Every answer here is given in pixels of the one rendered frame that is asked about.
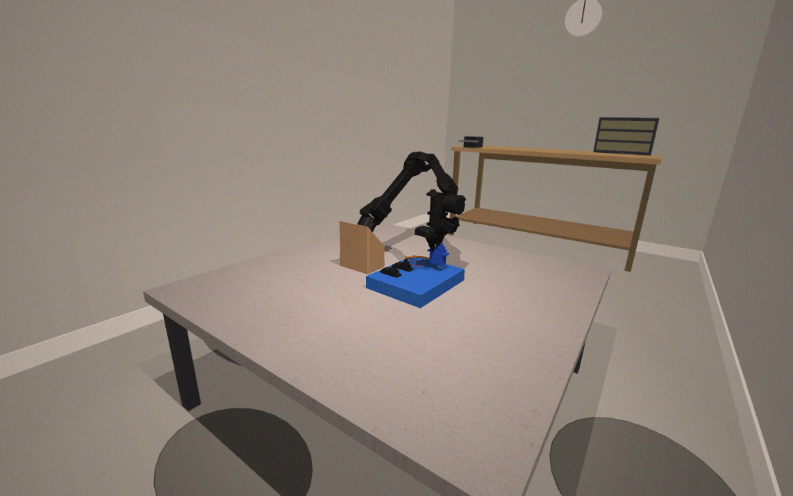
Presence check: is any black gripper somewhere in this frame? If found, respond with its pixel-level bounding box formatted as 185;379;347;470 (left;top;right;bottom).
415;209;448;251

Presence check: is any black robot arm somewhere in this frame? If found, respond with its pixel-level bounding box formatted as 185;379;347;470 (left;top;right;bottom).
357;151;466;234

